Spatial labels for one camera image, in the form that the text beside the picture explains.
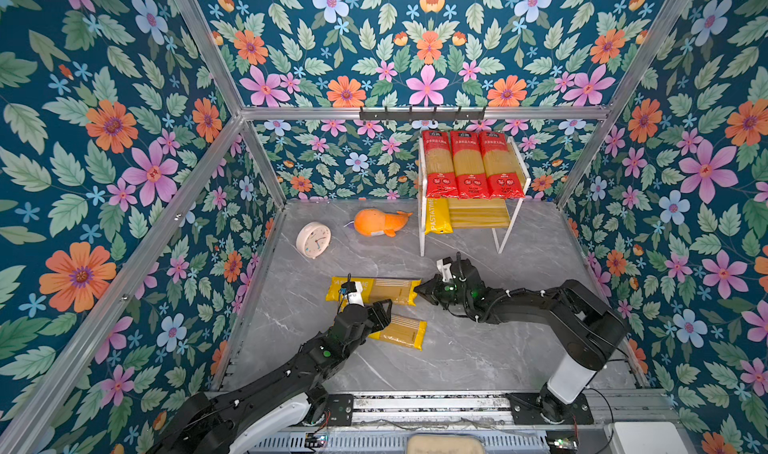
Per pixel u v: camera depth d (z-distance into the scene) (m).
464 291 0.72
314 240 0.99
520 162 0.82
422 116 0.93
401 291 0.88
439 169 0.79
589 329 0.49
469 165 0.81
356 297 0.75
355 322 0.62
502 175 0.77
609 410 0.76
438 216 0.91
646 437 1.16
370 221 1.04
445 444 0.65
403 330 0.88
